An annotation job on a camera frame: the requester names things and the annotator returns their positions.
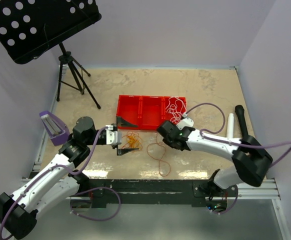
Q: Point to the purple metronome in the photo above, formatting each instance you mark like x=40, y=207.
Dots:
x=57, y=130

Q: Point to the white microphone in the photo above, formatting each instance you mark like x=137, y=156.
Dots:
x=230, y=126

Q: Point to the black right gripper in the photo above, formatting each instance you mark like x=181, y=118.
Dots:
x=166, y=140

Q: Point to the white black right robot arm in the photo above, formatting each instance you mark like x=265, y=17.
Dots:
x=250, y=160

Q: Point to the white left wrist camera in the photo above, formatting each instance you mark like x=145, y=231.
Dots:
x=109, y=135

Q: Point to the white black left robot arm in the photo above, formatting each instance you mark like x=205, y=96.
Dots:
x=61, y=178

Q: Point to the red plastic bin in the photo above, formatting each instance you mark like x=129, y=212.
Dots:
x=173, y=108
x=151, y=112
x=128, y=108

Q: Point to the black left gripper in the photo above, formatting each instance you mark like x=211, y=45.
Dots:
x=121, y=122

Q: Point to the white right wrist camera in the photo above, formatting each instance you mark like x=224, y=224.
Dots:
x=185, y=121

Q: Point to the black microphone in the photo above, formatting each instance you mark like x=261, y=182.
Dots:
x=240, y=113

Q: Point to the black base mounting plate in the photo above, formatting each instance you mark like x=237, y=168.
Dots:
x=153, y=192

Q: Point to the red middle plastic bin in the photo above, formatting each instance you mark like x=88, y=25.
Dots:
x=151, y=112

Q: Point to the red right plastic bin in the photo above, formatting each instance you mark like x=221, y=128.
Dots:
x=173, y=108

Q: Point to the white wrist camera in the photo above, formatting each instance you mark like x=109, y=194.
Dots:
x=185, y=121
x=109, y=135

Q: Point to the red left plastic bin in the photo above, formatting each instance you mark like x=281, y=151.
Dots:
x=128, y=108

